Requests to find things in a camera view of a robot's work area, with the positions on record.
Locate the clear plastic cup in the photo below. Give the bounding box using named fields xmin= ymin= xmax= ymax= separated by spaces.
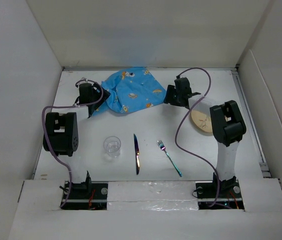
xmin=103 ymin=136 xmax=121 ymax=162

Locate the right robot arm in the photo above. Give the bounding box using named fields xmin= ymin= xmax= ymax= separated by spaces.
xmin=164 ymin=76 xmax=247 ymax=197

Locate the beige ceramic plate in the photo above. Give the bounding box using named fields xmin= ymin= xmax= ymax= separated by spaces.
xmin=190 ymin=110 xmax=213 ymax=136

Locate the iridescent fork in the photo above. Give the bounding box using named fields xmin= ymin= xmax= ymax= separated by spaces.
xmin=157 ymin=140 xmax=183 ymax=177

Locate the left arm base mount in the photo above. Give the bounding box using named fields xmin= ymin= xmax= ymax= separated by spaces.
xmin=60 ymin=182 xmax=108 ymax=211

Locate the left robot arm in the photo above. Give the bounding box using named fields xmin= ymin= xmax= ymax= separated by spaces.
xmin=41 ymin=78 xmax=110 ymax=194

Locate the iridescent table knife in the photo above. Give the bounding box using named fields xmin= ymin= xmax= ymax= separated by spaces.
xmin=133 ymin=134 xmax=140 ymax=175

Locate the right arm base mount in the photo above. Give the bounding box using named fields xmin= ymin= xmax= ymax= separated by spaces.
xmin=192 ymin=181 xmax=245 ymax=210

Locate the blue space-print cloth placemat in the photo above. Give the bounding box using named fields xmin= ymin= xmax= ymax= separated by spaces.
xmin=93 ymin=67 xmax=166 ymax=116

